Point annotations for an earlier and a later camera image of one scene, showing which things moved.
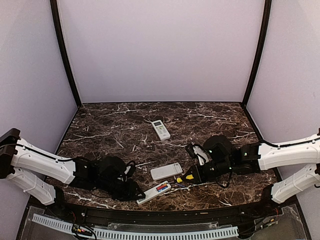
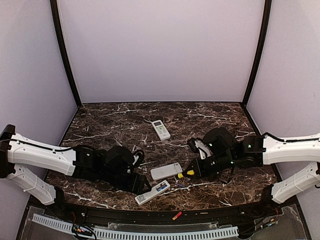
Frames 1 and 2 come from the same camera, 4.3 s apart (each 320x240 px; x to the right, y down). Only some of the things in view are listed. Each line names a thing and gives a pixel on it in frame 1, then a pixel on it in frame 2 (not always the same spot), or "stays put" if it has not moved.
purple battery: [180, 185] stays put
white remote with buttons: [162, 132] stays put
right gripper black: [198, 177] -> [199, 172]
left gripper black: [129, 193] -> [136, 186]
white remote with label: [155, 191] stays put
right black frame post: [267, 17] stays put
